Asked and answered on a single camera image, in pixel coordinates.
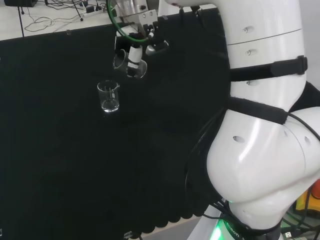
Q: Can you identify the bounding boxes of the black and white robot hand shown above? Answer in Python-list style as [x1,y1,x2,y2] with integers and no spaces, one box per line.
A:
[114,10,170,78]

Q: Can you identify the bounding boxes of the clear glass beaker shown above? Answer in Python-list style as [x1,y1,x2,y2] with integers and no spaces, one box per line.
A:
[96,79,121,114]
[112,48,148,80]

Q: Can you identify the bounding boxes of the white power strip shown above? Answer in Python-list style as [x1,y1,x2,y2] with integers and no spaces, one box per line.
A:
[81,5,108,18]

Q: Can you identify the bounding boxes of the black tripod leg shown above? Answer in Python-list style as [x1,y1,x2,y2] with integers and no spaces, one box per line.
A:
[71,0,85,21]

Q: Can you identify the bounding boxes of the black box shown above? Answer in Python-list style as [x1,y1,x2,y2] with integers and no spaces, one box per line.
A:
[3,0,39,8]

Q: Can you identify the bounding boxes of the black table cloth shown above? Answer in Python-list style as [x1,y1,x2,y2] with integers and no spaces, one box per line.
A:
[0,6,232,240]

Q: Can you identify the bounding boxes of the yellow stop button box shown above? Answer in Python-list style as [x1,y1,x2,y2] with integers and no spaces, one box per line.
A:
[294,178,320,219]

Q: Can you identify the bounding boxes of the green cable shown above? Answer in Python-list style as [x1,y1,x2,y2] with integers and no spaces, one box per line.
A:
[105,0,150,43]

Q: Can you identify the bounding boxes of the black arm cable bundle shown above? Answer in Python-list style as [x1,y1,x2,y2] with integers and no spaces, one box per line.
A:
[184,106,253,235]

